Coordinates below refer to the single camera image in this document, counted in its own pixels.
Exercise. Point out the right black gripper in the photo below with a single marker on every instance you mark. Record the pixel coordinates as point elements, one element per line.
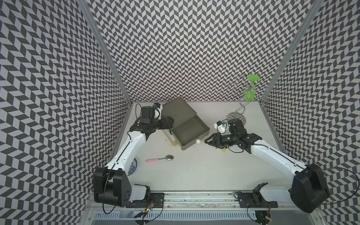
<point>216,137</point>

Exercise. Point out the grey drawer cabinet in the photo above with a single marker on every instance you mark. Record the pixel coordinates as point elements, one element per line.
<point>180,112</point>

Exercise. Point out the chrome spiral mug tree stand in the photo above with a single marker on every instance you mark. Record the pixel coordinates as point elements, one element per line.
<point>248,93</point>

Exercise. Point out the aluminium front rail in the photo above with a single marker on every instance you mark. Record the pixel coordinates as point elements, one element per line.
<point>201,200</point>

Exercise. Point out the pink handled metal spoon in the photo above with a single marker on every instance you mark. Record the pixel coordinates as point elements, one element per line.
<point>167,157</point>

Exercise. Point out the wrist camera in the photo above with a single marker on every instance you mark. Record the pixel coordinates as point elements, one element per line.
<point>221,127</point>
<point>157,111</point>

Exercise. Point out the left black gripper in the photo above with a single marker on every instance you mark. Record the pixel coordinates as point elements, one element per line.
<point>163,125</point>

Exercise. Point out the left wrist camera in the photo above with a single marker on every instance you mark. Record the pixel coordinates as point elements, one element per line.
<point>157,111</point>

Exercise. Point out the blue patterned white plate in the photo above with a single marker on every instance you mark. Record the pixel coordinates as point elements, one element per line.
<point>132,167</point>

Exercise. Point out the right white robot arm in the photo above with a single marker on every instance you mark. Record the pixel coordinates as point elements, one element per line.
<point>308,188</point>

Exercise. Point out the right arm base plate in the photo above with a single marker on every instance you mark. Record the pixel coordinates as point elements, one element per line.
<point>247,200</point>

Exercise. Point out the grey top drawer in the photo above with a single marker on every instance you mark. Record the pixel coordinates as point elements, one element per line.
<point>187,133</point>

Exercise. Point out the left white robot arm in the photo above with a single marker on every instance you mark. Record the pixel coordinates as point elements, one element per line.
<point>111,183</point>

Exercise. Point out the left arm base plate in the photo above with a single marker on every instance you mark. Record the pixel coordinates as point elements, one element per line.
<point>156,198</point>

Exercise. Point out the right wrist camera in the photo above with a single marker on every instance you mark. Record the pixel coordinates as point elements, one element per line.
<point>221,127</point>

